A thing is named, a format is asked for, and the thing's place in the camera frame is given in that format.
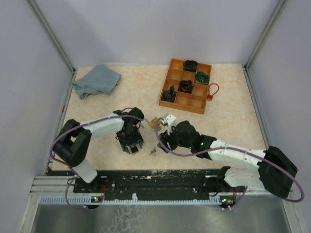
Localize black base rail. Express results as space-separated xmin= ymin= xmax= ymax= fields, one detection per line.
xmin=72 ymin=168 xmax=243 ymax=195

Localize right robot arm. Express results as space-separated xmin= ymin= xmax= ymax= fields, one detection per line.
xmin=156 ymin=118 xmax=298 ymax=199

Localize dark crumpled strap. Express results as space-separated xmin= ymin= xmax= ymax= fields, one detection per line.
xmin=162 ymin=84 xmax=177 ymax=102

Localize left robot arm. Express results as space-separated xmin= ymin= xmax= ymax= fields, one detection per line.
xmin=50 ymin=107 xmax=144 ymax=193

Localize red cable lock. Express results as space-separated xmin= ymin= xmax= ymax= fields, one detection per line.
xmin=207 ymin=83 xmax=220 ymax=101

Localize white toothed cable duct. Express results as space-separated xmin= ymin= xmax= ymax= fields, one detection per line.
xmin=39 ymin=193 xmax=234 ymax=206

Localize black red coiled strap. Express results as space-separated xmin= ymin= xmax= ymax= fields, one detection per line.
xmin=178 ymin=80 xmax=194 ymax=93

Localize blue folded cloth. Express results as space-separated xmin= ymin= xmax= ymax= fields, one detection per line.
xmin=72 ymin=64 xmax=121 ymax=100

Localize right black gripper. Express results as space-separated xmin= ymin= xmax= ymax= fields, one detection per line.
xmin=158 ymin=123 xmax=193 ymax=153

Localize brass padlock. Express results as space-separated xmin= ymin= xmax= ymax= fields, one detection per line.
xmin=145 ymin=117 xmax=158 ymax=129

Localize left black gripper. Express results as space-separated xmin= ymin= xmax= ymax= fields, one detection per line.
xmin=116 ymin=126 xmax=143 ymax=153

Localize wooden compartment tray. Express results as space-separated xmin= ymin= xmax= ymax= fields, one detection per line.
xmin=159 ymin=58 xmax=212 ymax=114

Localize green yellow coiled strap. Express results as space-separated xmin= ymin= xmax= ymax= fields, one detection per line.
xmin=194 ymin=71 xmax=210 ymax=85

